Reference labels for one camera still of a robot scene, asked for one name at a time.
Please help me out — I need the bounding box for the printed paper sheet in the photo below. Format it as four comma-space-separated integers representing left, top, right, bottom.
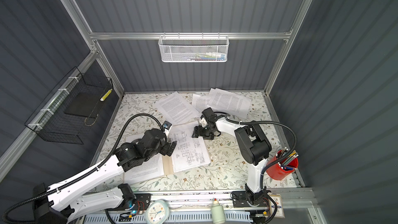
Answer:
207, 89, 251, 119
192, 94, 211, 113
154, 92, 200, 125
123, 133, 165, 185

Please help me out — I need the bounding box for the beige paper folder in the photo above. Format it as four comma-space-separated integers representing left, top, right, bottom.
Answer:
163, 156, 175, 176

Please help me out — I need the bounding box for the technical drawing paper sheet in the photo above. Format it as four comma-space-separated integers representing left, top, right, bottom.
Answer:
168, 121, 210, 173

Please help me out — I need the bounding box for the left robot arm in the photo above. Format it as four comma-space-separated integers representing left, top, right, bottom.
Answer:
2, 113, 177, 224

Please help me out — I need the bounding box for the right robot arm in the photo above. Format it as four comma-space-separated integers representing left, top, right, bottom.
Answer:
192, 107, 297, 206

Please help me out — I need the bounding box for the floral table mat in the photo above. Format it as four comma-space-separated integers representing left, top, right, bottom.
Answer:
90, 91, 300, 192

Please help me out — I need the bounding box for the yellow marker in basket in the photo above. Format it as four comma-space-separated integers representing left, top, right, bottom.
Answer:
100, 89, 113, 102

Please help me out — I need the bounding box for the white alarm clock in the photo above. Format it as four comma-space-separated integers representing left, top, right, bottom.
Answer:
145, 200, 171, 224

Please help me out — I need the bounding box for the red pen cup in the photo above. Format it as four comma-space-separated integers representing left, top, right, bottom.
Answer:
266, 151, 299, 180

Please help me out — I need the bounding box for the white glue bottle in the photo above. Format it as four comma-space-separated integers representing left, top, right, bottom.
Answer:
210, 198, 226, 224

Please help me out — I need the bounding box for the white wire basket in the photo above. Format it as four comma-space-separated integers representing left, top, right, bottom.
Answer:
158, 36, 230, 63

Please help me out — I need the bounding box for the black wire basket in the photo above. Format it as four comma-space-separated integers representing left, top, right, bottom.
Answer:
25, 69, 114, 145

